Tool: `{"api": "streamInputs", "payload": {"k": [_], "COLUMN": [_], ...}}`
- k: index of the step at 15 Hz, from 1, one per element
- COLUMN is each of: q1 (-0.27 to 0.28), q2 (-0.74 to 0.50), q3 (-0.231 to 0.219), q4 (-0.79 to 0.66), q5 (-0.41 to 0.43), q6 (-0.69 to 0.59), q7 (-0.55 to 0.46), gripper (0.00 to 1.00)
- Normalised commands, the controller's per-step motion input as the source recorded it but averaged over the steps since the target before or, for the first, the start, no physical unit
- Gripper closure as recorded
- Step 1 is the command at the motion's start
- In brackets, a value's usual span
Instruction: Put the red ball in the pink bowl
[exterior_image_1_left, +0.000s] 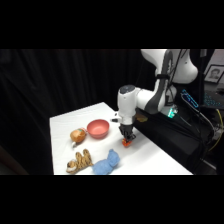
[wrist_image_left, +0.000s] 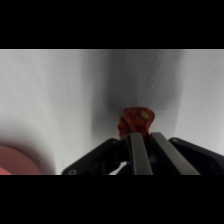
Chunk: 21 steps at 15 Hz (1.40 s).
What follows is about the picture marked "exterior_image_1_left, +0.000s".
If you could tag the pink bowl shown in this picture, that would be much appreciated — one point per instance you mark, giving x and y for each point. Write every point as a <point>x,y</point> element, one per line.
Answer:
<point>98,128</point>

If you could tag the striped tiger plush toy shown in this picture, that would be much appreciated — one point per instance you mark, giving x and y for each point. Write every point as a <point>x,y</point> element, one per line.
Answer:
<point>79,161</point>

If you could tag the orange plush toy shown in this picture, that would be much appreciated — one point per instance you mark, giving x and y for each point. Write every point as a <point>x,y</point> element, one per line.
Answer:
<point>78,135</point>

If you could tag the black curtain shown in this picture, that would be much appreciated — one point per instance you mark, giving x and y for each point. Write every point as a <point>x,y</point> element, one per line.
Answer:
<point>36,110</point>

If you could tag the blue plush toy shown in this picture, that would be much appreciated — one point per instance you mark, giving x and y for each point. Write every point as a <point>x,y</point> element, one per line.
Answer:
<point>106,163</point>

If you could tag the framed picture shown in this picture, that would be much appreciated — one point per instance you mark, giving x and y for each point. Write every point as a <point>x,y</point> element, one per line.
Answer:
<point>214,73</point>

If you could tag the red ball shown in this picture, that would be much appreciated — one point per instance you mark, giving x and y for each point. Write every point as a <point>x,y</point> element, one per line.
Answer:
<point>127,143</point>

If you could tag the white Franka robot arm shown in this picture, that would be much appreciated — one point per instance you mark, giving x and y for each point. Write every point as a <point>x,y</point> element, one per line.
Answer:
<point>156,86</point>

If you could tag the black robot stand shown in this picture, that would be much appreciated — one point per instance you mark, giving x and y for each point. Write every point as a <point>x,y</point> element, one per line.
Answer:
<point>173,140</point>

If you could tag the blue lit device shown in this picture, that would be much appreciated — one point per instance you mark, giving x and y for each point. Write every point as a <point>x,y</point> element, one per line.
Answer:
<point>190,98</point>

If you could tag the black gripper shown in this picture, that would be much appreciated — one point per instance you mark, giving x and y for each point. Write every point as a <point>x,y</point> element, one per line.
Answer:
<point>127,129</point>

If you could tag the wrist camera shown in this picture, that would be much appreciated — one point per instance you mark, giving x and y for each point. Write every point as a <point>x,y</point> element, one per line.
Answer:
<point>115,119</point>

